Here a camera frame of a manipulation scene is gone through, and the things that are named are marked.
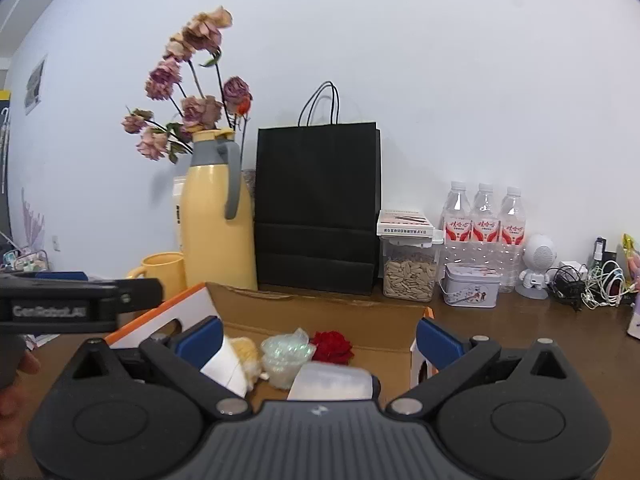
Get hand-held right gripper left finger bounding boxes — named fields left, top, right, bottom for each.
left=57, top=317, right=251, bottom=421

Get dark grey cabinet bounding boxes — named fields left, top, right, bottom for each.
left=0, top=87, right=12, bottom=246

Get person's left hand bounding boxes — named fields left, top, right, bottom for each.
left=0, top=354, right=42, bottom=458

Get cream carton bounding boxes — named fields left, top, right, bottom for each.
left=172, top=176, right=188, bottom=253

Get flat white box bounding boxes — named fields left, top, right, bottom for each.
left=376, top=208, right=436, bottom=237

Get black paper bag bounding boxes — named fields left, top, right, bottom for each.
left=255, top=81, right=382, bottom=296

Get wall poster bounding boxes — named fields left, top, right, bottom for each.
left=25, top=55, right=48, bottom=115

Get clear seed container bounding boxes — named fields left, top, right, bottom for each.
left=381, top=234, right=445, bottom=303

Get clear bag of green beads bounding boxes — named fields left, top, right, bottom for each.
left=260, top=328, right=317, bottom=391

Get printed metal tin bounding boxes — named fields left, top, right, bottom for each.
left=442, top=261, right=501, bottom=308

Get yellow mug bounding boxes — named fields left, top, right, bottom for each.
left=126, top=252, right=187, bottom=301

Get dried pink flowers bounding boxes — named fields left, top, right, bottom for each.
left=121, top=6, right=252, bottom=163

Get red fabric flower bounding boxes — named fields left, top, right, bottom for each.
left=311, top=330, right=354, bottom=366

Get purple branch decoration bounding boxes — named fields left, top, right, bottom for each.
left=20, top=187, right=46, bottom=251

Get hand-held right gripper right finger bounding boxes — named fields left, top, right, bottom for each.
left=387, top=317, right=583, bottom=421

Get white robot speaker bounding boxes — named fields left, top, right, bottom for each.
left=515, top=233, right=557, bottom=300

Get yellow thermos jug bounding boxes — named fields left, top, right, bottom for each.
left=180, top=128, right=258, bottom=291

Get green yellow snack packet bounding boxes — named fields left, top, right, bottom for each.
left=621, top=233, right=640, bottom=281

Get metal storage cart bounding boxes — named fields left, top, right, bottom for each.
left=0, top=247, right=51, bottom=281

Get yellow white plush toy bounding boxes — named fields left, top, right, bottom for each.
left=200, top=335, right=266, bottom=398

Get water bottle red label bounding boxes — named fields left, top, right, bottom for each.
left=440, top=181, right=475, bottom=266
left=471, top=182, right=501, bottom=267
left=498, top=186, right=529, bottom=294

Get translucent plastic box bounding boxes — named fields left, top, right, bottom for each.
left=286, top=362, right=382, bottom=402

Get white charger cables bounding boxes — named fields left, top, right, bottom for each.
left=582, top=260, right=628, bottom=309

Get red cardboard box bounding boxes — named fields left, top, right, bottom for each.
left=105, top=281, right=441, bottom=403

